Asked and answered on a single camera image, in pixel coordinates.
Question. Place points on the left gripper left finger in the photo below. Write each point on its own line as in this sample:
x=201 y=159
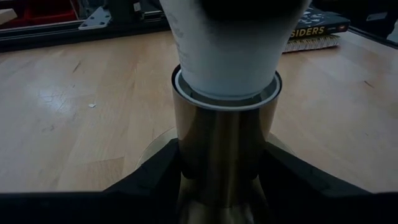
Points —
x=149 y=196

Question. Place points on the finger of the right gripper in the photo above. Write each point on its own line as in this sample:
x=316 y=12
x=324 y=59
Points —
x=255 y=9

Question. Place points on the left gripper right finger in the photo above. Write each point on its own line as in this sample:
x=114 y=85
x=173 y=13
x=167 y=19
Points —
x=311 y=199

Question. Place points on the white lightbulb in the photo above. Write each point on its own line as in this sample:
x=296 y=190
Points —
x=230 y=56

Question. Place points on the brass lamp socket base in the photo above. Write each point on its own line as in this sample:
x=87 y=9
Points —
x=224 y=146

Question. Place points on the black Outsiders book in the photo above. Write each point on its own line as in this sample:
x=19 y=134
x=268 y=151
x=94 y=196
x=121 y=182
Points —
x=320 y=25

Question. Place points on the small white scrap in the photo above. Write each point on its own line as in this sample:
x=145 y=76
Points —
x=92 y=105

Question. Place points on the red storage bin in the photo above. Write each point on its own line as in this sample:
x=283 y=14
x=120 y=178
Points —
x=46 y=14

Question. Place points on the beige wooden desk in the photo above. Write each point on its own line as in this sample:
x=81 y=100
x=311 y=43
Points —
x=6 y=15

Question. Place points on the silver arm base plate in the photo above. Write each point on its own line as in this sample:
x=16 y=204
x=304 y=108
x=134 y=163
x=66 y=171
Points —
x=96 y=19

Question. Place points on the black aluminium table frame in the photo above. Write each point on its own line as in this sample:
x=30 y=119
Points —
x=62 y=34

